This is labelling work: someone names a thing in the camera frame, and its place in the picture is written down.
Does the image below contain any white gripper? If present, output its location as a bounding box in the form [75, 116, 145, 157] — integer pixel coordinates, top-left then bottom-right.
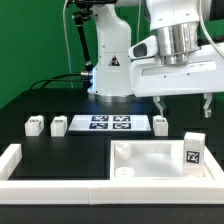
[130, 45, 224, 118]

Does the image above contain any white square table top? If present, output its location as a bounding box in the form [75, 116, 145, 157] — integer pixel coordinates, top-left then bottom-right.
[110, 140, 214, 181]

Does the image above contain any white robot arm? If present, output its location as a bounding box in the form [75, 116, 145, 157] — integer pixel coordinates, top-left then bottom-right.
[89, 0, 224, 117]

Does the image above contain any white U-shaped fence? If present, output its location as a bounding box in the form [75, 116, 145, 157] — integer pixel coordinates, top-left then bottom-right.
[0, 144, 224, 205]

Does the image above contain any white marker base plate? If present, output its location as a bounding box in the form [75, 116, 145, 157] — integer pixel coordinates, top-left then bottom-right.
[69, 115, 151, 132]

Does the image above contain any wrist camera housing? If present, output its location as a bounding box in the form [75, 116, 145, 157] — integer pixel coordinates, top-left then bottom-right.
[129, 35, 158, 59]

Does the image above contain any black cable bundle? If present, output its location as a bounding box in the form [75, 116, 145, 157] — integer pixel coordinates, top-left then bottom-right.
[29, 71, 94, 90]

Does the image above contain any white hanging cable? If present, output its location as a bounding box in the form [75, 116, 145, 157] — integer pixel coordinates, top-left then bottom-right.
[62, 0, 75, 90]

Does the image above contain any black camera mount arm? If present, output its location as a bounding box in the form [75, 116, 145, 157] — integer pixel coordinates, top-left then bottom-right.
[71, 0, 118, 79]

